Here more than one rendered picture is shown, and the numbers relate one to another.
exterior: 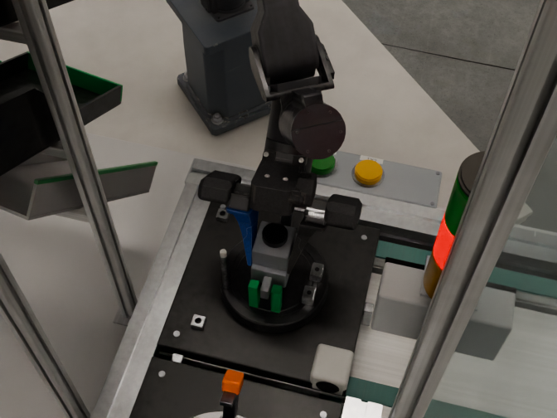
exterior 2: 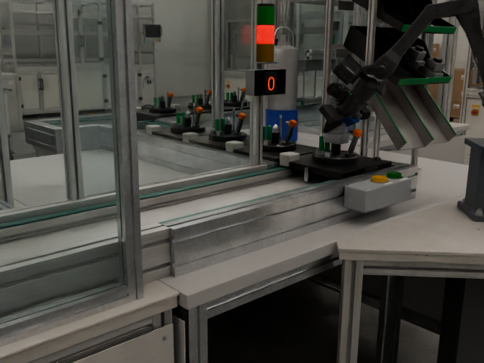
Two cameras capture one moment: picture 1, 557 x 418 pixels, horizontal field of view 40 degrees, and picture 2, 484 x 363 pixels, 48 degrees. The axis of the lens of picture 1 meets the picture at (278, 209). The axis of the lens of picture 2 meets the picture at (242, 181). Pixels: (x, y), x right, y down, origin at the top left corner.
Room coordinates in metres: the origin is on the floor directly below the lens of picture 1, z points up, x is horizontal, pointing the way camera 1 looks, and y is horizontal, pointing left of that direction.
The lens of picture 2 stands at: (1.16, -1.49, 1.31)
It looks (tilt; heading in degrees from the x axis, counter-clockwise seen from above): 14 degrees down; 124
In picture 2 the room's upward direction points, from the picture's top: straight up
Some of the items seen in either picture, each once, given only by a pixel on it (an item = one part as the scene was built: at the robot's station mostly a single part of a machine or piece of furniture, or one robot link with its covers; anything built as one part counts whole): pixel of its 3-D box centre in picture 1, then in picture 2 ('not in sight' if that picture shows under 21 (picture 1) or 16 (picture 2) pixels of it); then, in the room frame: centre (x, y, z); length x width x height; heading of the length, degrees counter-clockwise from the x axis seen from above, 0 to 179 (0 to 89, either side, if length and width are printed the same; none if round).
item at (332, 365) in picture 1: (331, 370); (289, 159); (0.37, -0.07, 0.97); 0.05 x 0.05 x 0.04; 76
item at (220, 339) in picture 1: (273, 287); (335, 163); (0.49, 0.00, 0.96); 0.24 x 0.24 x 0.02; 76
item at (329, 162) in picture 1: (321, 163); (394, 176); (0.69, -0.06, 0.96); 0.04 x 0.04 x 0.02
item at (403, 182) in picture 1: (365, 186); (378, 191); (0.68, -0.13, 0.93); 0.21 x 0.07 x 0.06; 76
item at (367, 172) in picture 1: (368, 173); (379, 180); (0.68, -0.13, 0.96); 0.04 x 0.04 x 0.02
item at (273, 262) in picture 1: (273, 255); (333, 130); (0.48, 0.01, 1.06); 0.08 x 0.04 x 0.07; 167
